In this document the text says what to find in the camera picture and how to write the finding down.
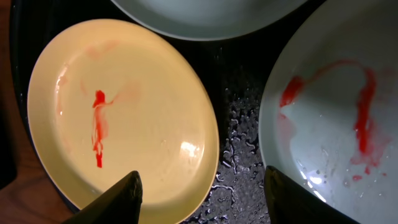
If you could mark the yellow plate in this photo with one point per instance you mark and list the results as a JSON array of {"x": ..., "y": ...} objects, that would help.
[{"x": 107, "y": 97}]

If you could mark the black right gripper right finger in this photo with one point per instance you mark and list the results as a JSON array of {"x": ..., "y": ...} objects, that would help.
[{"x": 288, "y": 202}]

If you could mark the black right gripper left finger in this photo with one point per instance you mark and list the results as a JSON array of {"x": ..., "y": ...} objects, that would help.
[{"x": 119, "y": 204}]

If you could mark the round black tray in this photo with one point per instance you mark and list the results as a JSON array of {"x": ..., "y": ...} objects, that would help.
[{"x": 234, "y": 73}]

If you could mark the mint plate long red stain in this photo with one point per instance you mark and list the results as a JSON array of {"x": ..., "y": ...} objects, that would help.
[{"x": 328, "y": 117}]

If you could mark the mint plate small red stain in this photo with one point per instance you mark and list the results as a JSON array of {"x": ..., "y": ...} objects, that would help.
[{"x": 206, "y": 20}]

